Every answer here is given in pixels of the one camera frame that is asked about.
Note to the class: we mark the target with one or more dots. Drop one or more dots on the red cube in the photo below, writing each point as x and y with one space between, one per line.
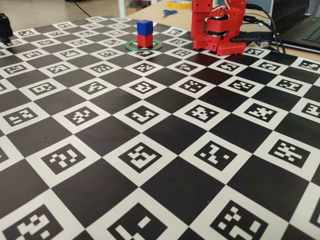
144 41

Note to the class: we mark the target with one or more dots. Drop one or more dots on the blue cube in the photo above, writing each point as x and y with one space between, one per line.
144 28

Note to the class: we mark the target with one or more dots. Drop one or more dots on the red robot arm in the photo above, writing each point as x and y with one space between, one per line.
198 25

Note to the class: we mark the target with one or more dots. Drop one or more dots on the black white marker checkerboard mat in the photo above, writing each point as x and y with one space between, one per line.
160 175

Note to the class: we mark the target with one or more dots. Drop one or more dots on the yellow tape roll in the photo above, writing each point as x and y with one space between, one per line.
180 7

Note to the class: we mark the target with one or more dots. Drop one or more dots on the white table leg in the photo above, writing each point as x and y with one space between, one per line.
122 7

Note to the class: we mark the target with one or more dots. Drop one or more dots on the black flat plug adapter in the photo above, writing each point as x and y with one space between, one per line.
252 37

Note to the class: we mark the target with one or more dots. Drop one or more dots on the pale blue panel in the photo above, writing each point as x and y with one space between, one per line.
266 3

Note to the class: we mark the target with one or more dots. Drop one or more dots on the black laptop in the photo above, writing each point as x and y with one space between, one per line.
295 15

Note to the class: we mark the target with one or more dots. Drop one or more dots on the black clamp device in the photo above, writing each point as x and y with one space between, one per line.
5 27

